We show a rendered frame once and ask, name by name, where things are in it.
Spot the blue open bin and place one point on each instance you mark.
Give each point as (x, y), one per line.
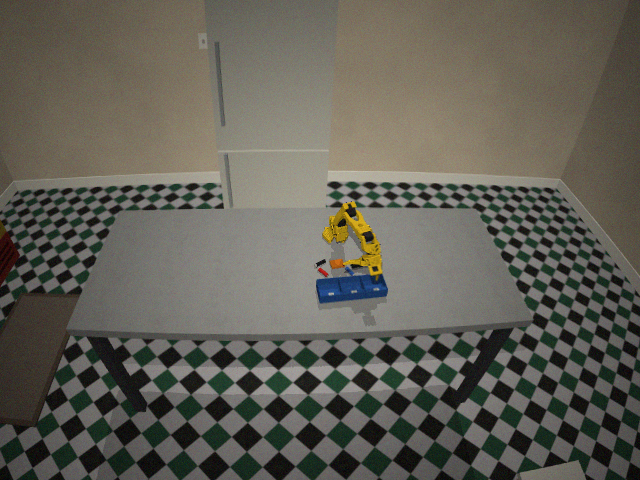
(330, 289)

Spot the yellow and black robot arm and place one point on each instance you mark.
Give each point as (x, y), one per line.
(338, 229)

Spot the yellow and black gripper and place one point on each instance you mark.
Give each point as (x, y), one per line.
(373, 260)

